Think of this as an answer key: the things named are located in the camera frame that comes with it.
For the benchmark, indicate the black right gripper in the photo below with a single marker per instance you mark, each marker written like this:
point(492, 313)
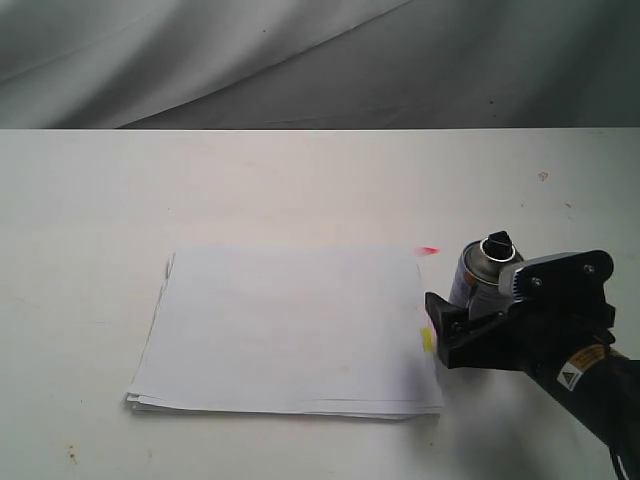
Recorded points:
point(532, 337)

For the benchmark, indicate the silver spray paint can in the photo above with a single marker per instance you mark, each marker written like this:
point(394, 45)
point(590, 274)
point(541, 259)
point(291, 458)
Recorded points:
point(476, 279)

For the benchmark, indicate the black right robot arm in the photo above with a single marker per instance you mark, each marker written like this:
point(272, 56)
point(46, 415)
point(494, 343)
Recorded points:
point(600, 388)

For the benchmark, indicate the white paper stack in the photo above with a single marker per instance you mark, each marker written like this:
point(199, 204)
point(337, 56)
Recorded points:
point(290, 330)

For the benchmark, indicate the grey backdrop cloth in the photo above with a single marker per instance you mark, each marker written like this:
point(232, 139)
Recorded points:
point(319, 64)

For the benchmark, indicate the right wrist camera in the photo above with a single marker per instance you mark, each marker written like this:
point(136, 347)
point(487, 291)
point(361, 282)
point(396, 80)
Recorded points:
point(576, 277)

